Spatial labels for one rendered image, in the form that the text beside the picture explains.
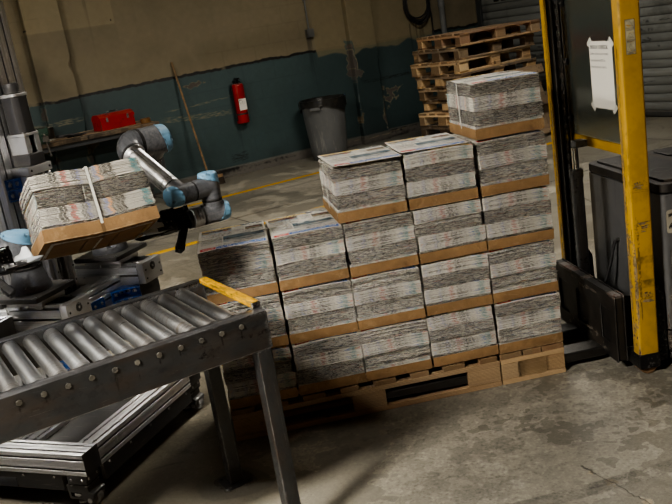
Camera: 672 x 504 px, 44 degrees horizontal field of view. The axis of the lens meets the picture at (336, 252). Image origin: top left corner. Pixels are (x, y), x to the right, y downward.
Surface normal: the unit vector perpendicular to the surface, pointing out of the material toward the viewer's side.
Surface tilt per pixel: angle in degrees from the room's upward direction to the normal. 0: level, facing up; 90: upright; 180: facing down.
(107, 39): 90
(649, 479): 0
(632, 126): 90
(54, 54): 90
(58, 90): 90
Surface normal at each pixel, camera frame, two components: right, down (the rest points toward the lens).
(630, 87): 0.14, 0.24
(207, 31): 0.51, 0.15
